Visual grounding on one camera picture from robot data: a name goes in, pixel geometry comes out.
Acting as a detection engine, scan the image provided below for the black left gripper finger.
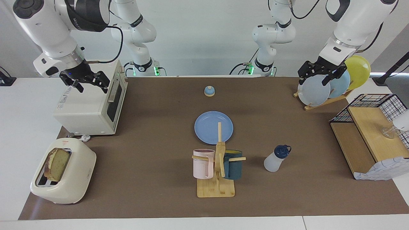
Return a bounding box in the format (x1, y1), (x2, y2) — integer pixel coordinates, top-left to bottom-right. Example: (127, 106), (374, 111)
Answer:
(298, 61), (317, 80)
(321, 73), (338, 87)

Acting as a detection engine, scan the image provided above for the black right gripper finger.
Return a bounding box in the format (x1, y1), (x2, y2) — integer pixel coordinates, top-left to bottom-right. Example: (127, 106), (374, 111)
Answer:
(95, 71), (111, 94)
(61, 77), (84, 93)

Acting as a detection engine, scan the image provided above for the slice of toast bread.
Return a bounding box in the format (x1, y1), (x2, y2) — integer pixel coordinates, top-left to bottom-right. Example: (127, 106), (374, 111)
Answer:
(44, 148), (71, 182)

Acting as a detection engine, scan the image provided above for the white blue-capped seasoning bottle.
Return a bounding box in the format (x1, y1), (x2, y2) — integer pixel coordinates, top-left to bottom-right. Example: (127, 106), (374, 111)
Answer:
(264, 144), (292, 173)

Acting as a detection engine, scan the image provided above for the light blue round plate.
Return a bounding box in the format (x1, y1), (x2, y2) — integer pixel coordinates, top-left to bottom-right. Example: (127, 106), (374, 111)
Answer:
(328, 69), (351, 98)

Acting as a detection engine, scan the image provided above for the grey round plate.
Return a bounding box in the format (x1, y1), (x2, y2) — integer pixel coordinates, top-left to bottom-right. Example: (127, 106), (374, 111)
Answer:
(297, 77), (331, 107)

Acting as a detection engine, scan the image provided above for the yellow round plate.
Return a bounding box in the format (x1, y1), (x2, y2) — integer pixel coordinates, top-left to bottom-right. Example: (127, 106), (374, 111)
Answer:
(344, 55), (371, 90)

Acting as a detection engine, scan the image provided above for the white toaster oven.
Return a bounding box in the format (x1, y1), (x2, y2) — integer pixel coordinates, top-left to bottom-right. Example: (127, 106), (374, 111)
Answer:
(53, 59), (128, 136)

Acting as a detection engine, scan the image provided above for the wooden dish rack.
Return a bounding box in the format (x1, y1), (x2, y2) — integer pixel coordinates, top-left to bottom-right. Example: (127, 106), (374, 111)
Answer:
(293, 88), (353, 111)

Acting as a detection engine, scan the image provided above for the black stand base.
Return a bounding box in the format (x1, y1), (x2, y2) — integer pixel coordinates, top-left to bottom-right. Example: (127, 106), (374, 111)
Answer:
(0, 66), (16, 87)

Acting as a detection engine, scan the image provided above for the clear drinking glass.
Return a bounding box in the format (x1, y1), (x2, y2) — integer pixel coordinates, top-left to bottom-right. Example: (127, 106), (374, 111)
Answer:
(382, 125), (397, 139)

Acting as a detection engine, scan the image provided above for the white rounded container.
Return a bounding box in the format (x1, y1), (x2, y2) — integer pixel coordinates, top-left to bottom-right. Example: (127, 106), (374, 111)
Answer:
(392, 110), (409, 131)

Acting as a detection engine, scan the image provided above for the brown table mat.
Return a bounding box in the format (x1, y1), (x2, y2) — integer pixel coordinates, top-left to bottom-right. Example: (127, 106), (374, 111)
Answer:
(18, 77), (409, 220)

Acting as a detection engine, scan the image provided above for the cream two-slot toaster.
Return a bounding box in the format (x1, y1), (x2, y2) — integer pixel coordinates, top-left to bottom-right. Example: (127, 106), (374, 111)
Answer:
(30, 138), (97, 205)

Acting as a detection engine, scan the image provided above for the white checked cloth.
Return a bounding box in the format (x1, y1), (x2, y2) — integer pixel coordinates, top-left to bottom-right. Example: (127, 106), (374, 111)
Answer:
(353, 157), (409, 181)

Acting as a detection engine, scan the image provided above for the dark teal mug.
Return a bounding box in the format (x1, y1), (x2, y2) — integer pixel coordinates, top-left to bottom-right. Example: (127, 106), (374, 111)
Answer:
(223, 150), (243, 180)

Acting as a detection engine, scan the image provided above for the pink ribbed mug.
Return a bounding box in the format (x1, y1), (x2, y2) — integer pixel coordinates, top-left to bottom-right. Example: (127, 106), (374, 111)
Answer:
(193, 149), (215, 180)

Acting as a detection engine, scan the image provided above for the wooden mug rack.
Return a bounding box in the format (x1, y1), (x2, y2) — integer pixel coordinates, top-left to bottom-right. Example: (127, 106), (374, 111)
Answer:
(192, 122), (247, 198)

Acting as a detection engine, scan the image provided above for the black right base cable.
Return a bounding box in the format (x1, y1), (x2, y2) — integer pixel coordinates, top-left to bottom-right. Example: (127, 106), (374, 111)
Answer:
(123, 62), (167, 77)

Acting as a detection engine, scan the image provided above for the black base cable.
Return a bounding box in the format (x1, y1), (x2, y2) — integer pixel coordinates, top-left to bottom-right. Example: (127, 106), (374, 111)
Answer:
(229, 48), (260, 76)
(123, 62), (167, 77)

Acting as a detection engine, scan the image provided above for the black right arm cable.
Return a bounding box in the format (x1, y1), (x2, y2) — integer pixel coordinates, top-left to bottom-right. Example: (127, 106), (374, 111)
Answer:
(84, 25), (124, 64)

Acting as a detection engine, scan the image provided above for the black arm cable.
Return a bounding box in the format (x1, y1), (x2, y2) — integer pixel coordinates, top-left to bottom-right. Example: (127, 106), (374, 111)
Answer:
(289, 0), (384, 54)
(84, 25), (124, 64)

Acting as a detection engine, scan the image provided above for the black camera stand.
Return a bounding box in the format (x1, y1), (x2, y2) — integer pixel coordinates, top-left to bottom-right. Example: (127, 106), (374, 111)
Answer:
(372, 51), (409, 86)

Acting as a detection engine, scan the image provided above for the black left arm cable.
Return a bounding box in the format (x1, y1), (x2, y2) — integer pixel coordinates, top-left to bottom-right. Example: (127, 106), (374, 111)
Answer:
(289, 0), (384, 54)

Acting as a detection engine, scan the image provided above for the wooden black wire shelf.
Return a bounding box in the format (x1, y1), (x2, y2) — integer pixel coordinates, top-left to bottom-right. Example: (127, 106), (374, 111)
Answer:
(329, 94), (409, 179)

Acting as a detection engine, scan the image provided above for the black left base cable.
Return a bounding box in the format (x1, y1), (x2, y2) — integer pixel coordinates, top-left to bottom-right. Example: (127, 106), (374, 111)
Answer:
(229, 48), (260, 76)

